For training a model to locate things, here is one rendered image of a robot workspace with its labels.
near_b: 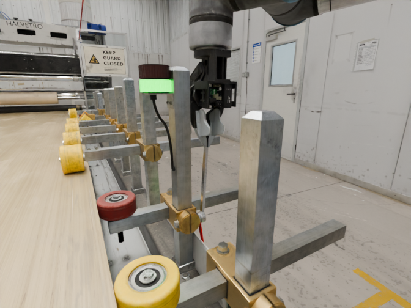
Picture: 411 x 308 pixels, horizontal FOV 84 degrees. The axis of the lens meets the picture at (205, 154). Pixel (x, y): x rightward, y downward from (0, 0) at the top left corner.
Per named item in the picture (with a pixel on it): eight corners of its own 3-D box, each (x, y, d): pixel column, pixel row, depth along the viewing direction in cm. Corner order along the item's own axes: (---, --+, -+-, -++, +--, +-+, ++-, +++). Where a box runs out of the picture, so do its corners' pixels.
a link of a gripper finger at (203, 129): (205, 153, 50) (205, 110, 48) (192, 147, 55) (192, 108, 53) (216, 151, 52) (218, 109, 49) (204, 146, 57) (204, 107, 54)
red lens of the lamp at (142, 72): (164, 79, 48) (164, 68, 48) (175, 78, 43) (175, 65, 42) (136, 78, 45) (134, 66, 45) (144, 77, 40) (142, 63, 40)
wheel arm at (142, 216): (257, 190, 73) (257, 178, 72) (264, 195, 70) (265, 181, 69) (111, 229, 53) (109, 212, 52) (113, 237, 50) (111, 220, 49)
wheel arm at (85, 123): (157, 121, 155) (156, 115, 154) (159, 121, 152) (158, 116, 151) (72, 126, 131) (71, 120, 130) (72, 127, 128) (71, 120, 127)
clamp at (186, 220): (178, 206, 64) (177, 189, 63) (200, 231, 53) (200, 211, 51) (158, 211, 62) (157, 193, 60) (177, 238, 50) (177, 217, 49)
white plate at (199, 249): (178, 240, 68) (177, 210, 66) (228, 311, 46) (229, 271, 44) (177, 241, 68) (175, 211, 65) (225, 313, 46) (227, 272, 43)
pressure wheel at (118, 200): (134, 227, 58) (131, 185, 55) (143, 245, 52) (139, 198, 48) (100, 236, 55) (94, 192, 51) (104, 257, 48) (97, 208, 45)
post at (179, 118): (187, 260, 61) (182, 67, 48) (192, 268, 58) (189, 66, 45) (175, 264, 59) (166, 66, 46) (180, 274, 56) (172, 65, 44)
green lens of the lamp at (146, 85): (165, 91, 49) (165, 80, 48) (176, 91, 44) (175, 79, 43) (136, 91, 46) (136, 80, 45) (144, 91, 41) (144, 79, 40)
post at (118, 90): (129, 177, 125) (121, 85, 112) (131, 179, 122) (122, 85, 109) (123, 178, 123) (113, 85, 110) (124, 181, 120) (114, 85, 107)
